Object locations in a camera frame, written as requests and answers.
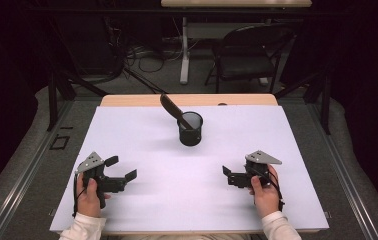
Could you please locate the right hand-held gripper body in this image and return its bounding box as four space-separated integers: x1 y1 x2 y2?
227 150 283 189

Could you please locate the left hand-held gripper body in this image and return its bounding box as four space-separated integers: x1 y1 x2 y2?
75 151 126 210

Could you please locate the black mesh pen holder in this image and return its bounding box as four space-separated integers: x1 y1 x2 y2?
176 111 204 147

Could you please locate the black comb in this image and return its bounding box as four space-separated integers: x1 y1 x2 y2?
159 93 195 130

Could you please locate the person's left hand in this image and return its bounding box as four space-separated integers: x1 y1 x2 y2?
76 173 111 218

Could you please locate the person's right hand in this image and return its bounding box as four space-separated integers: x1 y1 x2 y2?
249 164 282 219

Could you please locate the white board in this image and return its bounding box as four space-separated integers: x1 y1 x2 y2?
49 105 330 233

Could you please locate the black metal stand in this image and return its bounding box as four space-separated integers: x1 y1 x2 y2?
46 68 110 133
275 71 332 136

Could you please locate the black tripod leg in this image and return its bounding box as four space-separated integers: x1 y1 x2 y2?
123 66 169 95

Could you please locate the black folding chair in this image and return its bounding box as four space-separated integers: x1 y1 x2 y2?
204 24 295 94

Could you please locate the white desk with wooden top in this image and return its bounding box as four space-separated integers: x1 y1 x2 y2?
160 0 313 86

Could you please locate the right hand-held gripper cable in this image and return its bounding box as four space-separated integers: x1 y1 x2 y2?
253 166 285 212

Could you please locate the hand-held gripper cable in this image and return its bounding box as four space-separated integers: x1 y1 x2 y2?
72 173 88 218
253 166 285 212

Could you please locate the left hand-held gripper cable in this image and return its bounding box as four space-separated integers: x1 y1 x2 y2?
72 173 88 218

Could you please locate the metal floor rail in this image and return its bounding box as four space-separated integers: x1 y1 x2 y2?
0 99 75 240
306 103 378 240

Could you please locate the bundle of floor cables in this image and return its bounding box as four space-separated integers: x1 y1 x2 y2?
103 16 185 84

